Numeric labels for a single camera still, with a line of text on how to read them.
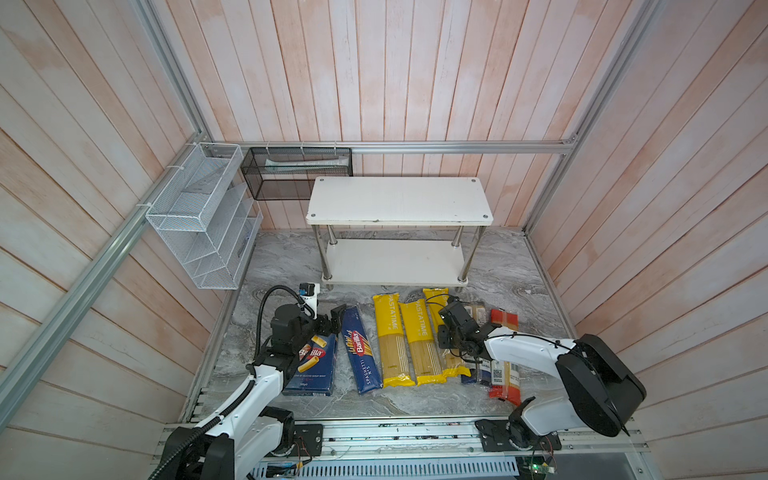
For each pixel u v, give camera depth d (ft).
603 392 1.49
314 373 2.57
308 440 2.41
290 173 3.41
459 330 2.30
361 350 2.79
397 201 2.68
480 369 2.69
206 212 2.39
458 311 2.39
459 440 2.45
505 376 2.68
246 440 1.75
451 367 2.69
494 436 2.40
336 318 2.45
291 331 2.10
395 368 2.74
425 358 2.79
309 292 2.35
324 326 2.45
